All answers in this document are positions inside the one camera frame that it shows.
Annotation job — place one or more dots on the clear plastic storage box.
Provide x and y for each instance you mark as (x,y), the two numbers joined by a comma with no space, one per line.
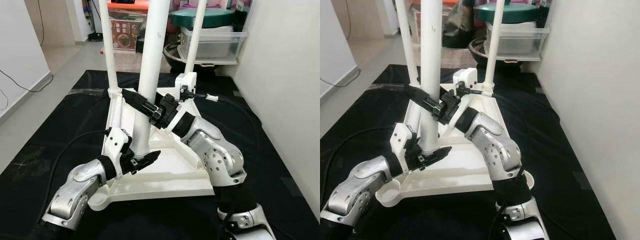
(220,45)
(520,42)

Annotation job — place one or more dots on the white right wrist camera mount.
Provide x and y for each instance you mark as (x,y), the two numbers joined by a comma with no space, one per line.
(467,75)
(186,80)

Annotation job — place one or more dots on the black tablecloth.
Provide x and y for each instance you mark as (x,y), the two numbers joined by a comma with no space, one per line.
(560,165)
(280,175)

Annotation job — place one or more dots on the black wok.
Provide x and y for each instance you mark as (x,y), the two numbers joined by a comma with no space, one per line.
(172,57)
(477,52)

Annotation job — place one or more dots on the storage box with orange lid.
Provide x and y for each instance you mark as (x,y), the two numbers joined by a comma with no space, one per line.
(416,30)
(125,32)

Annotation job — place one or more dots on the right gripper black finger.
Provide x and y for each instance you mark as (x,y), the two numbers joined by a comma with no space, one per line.
(137,102)
(422,99)

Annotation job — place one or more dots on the clear tape strip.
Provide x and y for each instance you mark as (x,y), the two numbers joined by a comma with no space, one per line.
(87,91)
(382,87)

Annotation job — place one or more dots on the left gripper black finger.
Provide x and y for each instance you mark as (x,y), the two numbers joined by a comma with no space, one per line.
(147,159)
(437,155)

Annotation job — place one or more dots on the black floor mop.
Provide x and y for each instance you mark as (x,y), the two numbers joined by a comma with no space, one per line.
(95,36)

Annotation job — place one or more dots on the black plastic bag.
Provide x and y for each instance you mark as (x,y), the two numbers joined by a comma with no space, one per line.
(457,27)

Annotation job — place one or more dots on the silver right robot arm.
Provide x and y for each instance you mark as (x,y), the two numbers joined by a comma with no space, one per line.
(215,150)
(500,145)

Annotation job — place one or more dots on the beige low platform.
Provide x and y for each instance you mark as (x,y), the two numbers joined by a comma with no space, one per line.
(127,62)
(455,57)

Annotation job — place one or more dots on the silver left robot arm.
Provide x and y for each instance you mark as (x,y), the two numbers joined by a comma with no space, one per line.
(355,185)
(75,190)

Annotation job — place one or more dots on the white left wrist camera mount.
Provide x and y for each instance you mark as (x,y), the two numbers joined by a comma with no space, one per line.
(402,137)
(116,142)

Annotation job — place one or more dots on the green pot lid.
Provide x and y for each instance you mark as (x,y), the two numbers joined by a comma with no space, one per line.
(215,17)
(520,13)

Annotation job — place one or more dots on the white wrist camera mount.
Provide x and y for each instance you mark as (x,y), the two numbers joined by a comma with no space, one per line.
(467,75)
(186,80)
(402,137)
(116,142)

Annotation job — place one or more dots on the white plastic children table top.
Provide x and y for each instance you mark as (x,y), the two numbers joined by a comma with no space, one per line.
(460,180)
(165,185)

